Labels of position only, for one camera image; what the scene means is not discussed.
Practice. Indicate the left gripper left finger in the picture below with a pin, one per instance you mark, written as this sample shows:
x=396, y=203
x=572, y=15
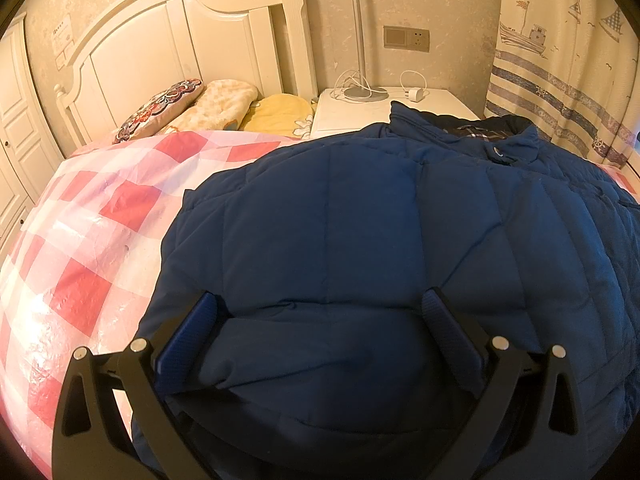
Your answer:
x=90, y=440

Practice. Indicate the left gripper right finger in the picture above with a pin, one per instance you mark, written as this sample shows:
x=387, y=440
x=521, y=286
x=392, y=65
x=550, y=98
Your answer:
x=526, y=423

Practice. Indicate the navy blue puffer jacket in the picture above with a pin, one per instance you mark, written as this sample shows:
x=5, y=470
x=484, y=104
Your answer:
x=324, y=363

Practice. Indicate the red white checkered bed cover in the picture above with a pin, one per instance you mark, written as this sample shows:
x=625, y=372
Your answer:
x=84, y=266

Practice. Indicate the white wardrobe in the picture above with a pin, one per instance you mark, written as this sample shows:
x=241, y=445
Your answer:
x=29, y=153

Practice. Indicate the colourful patterned pillow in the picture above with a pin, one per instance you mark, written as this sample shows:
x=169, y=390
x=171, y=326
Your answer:
x=159, y=111

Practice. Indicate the cream floral pillow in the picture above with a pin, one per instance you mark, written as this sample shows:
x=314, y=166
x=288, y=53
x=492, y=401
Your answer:
x=222, y=105

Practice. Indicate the yellow pillow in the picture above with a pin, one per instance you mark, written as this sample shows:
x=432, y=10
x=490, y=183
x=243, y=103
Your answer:
x=281, y=114

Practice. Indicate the nautical print curtain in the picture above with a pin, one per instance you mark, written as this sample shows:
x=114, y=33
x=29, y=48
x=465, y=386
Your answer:
x=572, y=68

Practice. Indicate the white nightstand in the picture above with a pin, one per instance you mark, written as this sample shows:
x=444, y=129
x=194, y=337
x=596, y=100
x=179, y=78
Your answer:
x=335, y=114

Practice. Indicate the white wooden headboard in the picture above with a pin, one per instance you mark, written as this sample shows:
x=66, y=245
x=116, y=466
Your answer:
x=137, y=48

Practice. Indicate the white charger with cable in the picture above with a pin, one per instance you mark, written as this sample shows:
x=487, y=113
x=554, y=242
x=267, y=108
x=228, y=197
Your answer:
x=413, y=94

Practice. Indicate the wall switch stickers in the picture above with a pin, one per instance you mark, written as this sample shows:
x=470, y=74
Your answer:
x=62, y=40

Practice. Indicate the wall socket panel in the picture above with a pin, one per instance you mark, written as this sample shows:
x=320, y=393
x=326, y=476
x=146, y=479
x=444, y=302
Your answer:
x=406, y=38

